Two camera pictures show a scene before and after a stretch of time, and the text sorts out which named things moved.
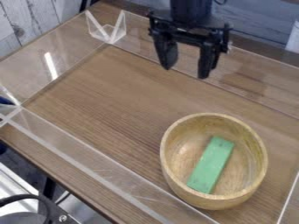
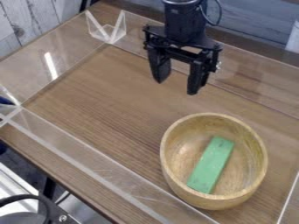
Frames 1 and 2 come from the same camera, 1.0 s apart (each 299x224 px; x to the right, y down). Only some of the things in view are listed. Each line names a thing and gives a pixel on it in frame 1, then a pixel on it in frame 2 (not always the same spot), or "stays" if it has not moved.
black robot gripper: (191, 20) → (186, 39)
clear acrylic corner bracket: (107, 33) stays
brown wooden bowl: (185, 143) stays
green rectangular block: (207, 171) stays
